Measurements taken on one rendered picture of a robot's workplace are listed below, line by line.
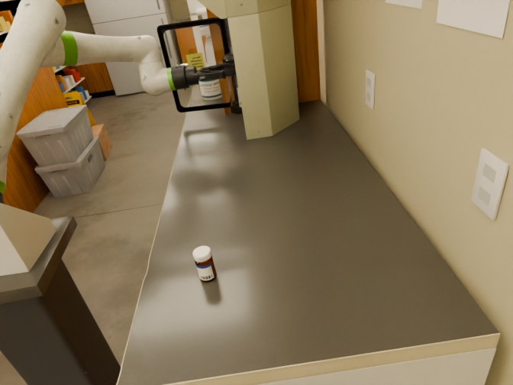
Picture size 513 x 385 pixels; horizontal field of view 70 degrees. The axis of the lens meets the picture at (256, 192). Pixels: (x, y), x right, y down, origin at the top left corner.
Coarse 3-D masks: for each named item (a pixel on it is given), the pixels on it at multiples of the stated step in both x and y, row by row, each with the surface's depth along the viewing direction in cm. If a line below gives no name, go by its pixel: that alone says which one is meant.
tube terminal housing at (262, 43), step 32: (224, 0) 127; (256, 0) 128; (288, 0) 140; (256, 32) 133; (288, 32) 145; (256, 64) 139; (288, 64) 150; (256, 96) 145; (288, 96) 155; (256, 128) 152
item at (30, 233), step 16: (0, 208) 91; (16, 208) 97; (0, 224) 90; (16, 224) 96; (32, 224) 102; (48, 224) 110; (0, 240) 92; (16, 240) 95; (32, 240) 101; (48, 240) 109; (0, 256) 95; (16, 256) 95; (32, 256) 100; (0, 272) 98; (16, 272) 98
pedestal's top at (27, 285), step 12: (72, 216) 120; (60, 228) 114; (72, 228) 118; (60, 240) 109; (48, 252) 105; (60, 252) 108; (36, 264) 100; (48, 264) 100; (0, 276) 98; (12, 276) 98; (24, 276) 97; (36, 276) 96; (48, 276) 99; (0, 288) 94; (12, 288) 93; (24, 288) 93; (36, 288) 94; (0, 300) 94; (12, 300) 95
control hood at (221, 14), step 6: (198, 0) 126; (204, 0) 126; (210, 0) 127; (216, 0) 127; (222, 0) 127; (210, 6) 127; (216, 6) 128; (222, 6) 128; (216, 12) 129; (222, 12) 129; (222, 18) 130
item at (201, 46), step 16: (176, 32) 162; (192, 32) 161; (208, 32) 161; (176, 48) 165; (192, 48) 165; (208, 48) 164; (176, 64) 169; (192, 64) 169; (208, 64) 168; (208, 80) 172; (224, 80) 172; (192, 96) 177; (208, 96) 176; (224, 96) 176
